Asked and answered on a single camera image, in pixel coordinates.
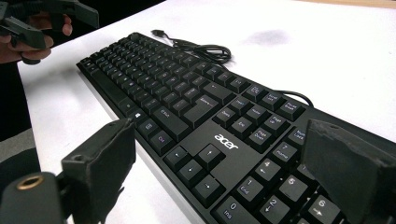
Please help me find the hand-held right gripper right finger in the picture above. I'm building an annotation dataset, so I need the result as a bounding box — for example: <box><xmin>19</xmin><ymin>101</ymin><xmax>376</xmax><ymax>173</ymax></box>
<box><xmin>301</xmin><ymin>119</ymin><xmax>396</xmax><ymax>224</ymax></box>

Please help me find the wooden table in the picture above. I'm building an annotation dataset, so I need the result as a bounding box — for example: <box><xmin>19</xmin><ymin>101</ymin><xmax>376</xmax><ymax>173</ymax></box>
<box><xmin>295</xmin><ymin>0</ymin><xmax>396</xmax><ymax>9</ymax></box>

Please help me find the black computer keyboard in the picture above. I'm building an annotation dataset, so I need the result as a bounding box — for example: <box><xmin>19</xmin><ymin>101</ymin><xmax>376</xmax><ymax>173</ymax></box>
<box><xmin>76</xmin><ymin>31</ymin><xmax>396</xmax><ymax>224</ymax></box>

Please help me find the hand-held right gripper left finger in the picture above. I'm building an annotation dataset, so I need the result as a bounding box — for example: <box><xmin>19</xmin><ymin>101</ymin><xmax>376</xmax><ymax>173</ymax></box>
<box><xmin>61</xmin><ymin>118</ymin><xmax>137</xmax><ymax>224</ymax></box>

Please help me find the black keyboard cable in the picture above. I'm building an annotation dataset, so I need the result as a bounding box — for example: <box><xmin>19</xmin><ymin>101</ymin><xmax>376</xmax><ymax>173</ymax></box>
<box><xmin>150</xmin><ymin>29</ymin><xmax>315</xmax><ymax>108</ymax></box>

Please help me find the white board mat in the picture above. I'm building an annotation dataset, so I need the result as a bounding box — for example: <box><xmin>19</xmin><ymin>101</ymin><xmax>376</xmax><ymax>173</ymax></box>
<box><xmin>17</xmin><ymin>0</ymin><xmax>396</xmax><ymax>224</ymax></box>

